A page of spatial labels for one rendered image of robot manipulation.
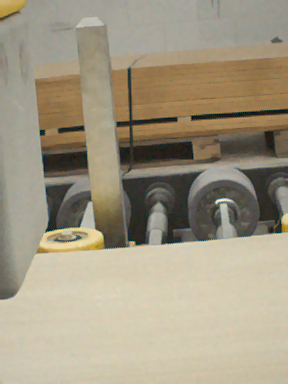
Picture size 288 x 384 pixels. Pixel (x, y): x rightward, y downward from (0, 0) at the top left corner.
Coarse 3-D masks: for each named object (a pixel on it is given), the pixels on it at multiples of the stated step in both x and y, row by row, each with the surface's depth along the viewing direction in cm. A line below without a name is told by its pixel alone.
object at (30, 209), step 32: (0, 0) 28; (0, 32) 27; (0, 64) 27; (32, 64) 32; (0, 96) 26; (32, 96) 32; (0, 128) 26; (32, 128) 31; (0, 160) 26; (32, 160) 31; (0, 192) 26; (32, 192) 30; (0, 224) 26; (32, 224) 30; (0, 256) 27; (32, 256) 30; (0, 288) 27
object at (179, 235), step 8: (264, 224) 193; (272, 224) 194; (176, 232) 194; (184, 232) 194; (256, 232) 189; (264, 232) 189; (272, 232) 194; (176, 240) 194; (184, 240) 189; (192, 240) 189
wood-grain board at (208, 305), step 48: (240, 240) 125; (48, 288) 115; (96, 288) 113; (144, 288) 112; (192, 288) 110; (240, 288) 109; (0, 336) 101; (48, 336) 100; (96, 336) 99; (144, 336) 98; (192, 336) 97; (240, 336) 96
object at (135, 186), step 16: (128, 176) 194; (144, 176) 193; (160, 176) 193; (176, 176) 193; (192, 176) 193; (256, 176) 192; (48, 192) 194; (64, 192) 194; (128, 192) 194; (144, 192) 193; (176, 192) 193; (256, 192) 193; (144, 208) 194; (176, 208) 194; (272, 208) 193; (48, 224) 195; (144, 224) 195; (176, 224) 194; (128, 240) 195; (144, 240) 195
